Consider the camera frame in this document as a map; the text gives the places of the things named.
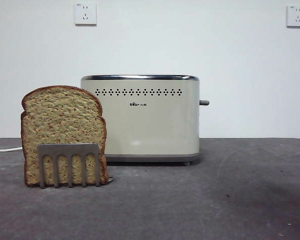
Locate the brown bread slice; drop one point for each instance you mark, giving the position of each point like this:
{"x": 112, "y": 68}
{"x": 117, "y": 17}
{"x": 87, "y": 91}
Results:
{"x": 62, "y": 120}

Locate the cream white toaster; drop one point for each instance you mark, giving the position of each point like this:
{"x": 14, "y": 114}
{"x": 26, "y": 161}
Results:
{"x": 145, "y": 120}

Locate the grey toaster lever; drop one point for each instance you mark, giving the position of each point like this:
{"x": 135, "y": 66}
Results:
{"x": 204, "y": 102}

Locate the steel toast rack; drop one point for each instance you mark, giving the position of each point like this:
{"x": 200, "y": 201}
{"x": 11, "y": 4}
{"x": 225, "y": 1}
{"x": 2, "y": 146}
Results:
{"x": 67, "y": 150}

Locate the white wall socket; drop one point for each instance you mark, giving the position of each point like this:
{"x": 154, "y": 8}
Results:
{"x": 85, "y": 14}
{"x": 296, "y": 16}

